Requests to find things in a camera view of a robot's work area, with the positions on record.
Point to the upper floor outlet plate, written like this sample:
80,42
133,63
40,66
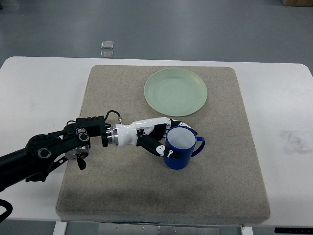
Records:
107,45

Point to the grey felt mat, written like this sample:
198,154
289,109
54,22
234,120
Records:
223,184

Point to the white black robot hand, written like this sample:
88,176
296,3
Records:
147,134

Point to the cardboard box corner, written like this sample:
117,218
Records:
298,3

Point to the blue mug white inside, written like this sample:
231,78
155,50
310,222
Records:
182,140

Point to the metal table frame bracket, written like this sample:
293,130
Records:
137,229

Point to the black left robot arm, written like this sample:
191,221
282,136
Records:
39,157

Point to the floor outlet plate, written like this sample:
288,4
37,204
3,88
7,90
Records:
106,54
107,45

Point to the black control panel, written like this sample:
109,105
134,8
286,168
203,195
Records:
293,230

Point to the lower floor outlet plate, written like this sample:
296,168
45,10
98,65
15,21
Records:
106,54

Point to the light green plate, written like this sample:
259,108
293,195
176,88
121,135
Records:
175,92

